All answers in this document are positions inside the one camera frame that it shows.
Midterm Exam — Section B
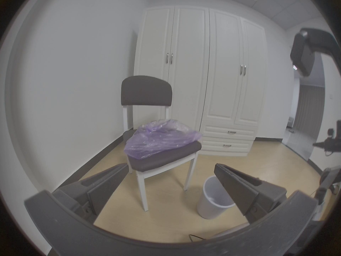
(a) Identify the white wardrobe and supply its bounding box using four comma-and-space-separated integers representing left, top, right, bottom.
132, 6, 268, 157

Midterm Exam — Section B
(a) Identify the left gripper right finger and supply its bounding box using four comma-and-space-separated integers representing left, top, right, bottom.
214, 163, 288, 225

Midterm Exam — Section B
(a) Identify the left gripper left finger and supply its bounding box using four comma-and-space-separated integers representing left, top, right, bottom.
52, 163, 130, 225

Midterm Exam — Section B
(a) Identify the grey and white chair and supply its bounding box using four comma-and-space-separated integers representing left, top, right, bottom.
120, 75, 203, 212

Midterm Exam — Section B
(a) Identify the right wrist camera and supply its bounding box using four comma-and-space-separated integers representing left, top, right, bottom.
328, 120, 341, 141

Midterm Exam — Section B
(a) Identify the purple plastic bag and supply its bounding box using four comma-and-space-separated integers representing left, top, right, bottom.
124, 119, 203, 160

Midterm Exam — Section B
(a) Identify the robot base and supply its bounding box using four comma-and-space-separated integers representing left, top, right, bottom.
210, 167, 341, 238

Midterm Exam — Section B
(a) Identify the grey curtain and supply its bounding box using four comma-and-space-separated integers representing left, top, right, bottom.
293, 86, 324, 143

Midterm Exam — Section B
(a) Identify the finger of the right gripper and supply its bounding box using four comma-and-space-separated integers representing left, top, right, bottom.
313, 140, 341, 151

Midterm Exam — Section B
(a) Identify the white trash bin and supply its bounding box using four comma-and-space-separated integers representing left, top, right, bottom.
197, 175, 236, 220

